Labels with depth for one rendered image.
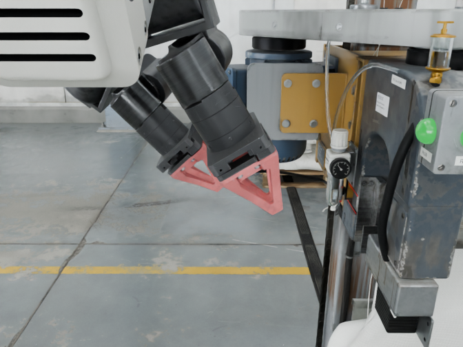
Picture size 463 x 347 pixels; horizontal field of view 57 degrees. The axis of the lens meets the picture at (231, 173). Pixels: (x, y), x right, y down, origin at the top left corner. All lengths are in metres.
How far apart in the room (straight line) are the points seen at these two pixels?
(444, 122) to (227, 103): 0.24
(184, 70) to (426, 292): 0.44
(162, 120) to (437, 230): 0.40
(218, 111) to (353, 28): 0.39
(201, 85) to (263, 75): 0.49
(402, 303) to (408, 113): 0.26
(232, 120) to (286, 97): 0.48
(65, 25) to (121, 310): 2.14
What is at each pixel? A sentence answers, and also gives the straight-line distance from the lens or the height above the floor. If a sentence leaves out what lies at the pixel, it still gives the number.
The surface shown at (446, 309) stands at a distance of 0.95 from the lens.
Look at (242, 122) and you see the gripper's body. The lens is 0.43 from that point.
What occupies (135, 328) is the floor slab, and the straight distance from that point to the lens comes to 2.21.
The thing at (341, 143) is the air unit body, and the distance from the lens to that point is 0.76.
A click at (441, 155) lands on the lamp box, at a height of 1.26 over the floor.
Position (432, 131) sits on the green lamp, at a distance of 0.53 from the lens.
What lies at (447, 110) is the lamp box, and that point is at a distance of 0.52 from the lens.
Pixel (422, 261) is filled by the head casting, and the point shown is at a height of 1.10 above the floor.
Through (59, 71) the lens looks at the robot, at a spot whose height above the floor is 1.38.
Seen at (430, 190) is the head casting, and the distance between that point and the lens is 0.60.
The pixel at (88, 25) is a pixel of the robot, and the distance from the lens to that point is 0.23.
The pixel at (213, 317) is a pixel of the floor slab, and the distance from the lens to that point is 2.22.
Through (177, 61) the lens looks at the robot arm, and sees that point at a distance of 0.42.
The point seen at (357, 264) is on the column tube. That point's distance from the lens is 1.23.
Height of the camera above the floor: 1.41
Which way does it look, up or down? 21 degrees down
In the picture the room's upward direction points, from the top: straight up
